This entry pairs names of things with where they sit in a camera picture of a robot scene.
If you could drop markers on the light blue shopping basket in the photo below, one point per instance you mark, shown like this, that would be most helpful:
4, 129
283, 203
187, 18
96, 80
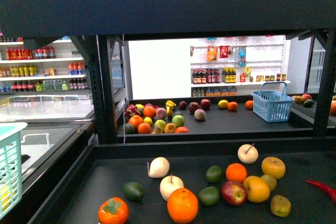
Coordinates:
11, 166

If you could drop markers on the blue basket on far shelf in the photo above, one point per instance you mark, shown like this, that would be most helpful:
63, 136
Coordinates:
272, 106

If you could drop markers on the far fruit pile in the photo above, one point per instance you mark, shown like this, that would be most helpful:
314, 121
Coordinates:
152, 119

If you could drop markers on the white pear left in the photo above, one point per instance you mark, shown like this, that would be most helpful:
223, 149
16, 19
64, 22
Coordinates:
158, 168

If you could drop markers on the white apple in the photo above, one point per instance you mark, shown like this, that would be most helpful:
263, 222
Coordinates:
169, 184

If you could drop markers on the green lime upper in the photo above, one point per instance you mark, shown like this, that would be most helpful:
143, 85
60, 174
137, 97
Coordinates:
214, 174

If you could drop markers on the green lime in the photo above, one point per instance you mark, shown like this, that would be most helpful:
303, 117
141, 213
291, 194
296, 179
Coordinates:
209, 196
214, 174

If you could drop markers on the white pear with stem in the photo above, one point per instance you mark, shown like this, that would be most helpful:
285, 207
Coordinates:
247, 153

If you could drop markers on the dark green avocado left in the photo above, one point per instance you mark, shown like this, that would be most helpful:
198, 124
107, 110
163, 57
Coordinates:
134, 191

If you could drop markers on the small tangerine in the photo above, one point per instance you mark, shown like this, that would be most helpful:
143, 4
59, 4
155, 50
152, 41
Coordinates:
236, 172

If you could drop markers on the green lime lower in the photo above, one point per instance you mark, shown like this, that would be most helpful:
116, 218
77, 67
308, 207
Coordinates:
209, 196

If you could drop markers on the large orange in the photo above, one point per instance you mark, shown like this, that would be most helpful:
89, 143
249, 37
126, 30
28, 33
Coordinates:
182, 206

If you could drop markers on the red yellow apple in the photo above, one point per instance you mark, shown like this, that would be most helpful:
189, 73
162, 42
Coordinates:
233, 193

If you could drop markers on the yellow orange apple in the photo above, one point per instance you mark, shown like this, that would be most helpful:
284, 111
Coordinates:
257, 189
273, 166

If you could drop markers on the orange persimmon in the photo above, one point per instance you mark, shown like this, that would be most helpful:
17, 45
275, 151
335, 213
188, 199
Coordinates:
114, 210

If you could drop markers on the brown kiwi upper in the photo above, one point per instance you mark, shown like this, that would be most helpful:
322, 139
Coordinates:
270, 181

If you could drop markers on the brown kiwi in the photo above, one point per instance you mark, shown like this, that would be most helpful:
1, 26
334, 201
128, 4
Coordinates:
280, 206
270, 181

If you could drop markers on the brown kiwi lower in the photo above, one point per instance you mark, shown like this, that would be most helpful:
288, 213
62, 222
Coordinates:
280, 206

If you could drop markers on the red chili pepper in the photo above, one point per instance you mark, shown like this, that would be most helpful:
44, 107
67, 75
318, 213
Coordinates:
325, 188

